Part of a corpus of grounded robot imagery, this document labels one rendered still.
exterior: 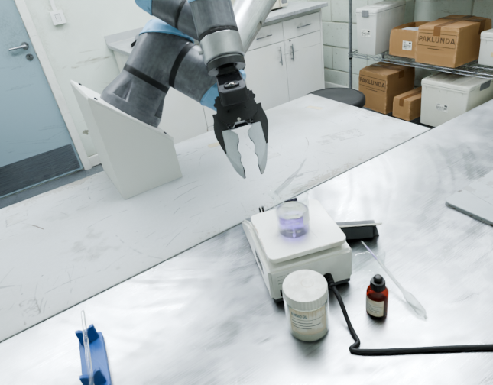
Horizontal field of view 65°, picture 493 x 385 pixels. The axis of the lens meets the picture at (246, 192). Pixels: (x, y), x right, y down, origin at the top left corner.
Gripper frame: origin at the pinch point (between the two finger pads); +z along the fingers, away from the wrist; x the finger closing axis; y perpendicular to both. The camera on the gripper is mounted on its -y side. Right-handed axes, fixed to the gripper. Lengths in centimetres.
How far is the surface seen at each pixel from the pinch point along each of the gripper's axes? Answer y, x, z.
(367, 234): -1.7, -16.8, 15.9
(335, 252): -12.8, -9.1, 15.0
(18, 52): 203, 141, -123
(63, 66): 222, 121, -114
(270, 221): -7.4, -1.1, 9.0
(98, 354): -16.5, 27.1, 20.4
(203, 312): -10.8, 12.3, 19.7
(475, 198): 3.6, -38.7, 15.3
